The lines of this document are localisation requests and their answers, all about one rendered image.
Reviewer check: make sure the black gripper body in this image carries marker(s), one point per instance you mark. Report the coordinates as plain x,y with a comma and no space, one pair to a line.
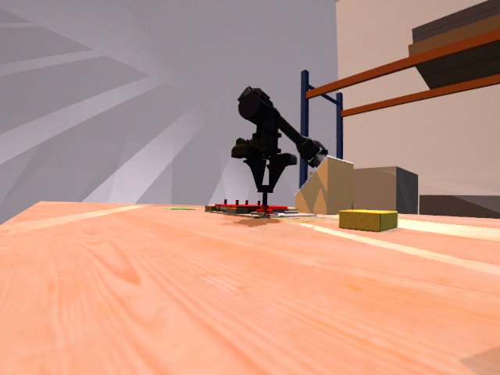
266,146

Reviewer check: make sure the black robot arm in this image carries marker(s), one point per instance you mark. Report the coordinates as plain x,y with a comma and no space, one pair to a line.
255,106

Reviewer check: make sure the black tyre with chrome wheel rim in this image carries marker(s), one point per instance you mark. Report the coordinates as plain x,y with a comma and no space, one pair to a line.
266,188

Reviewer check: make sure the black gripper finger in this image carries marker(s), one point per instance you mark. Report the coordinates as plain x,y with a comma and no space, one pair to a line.
258,169
275,170

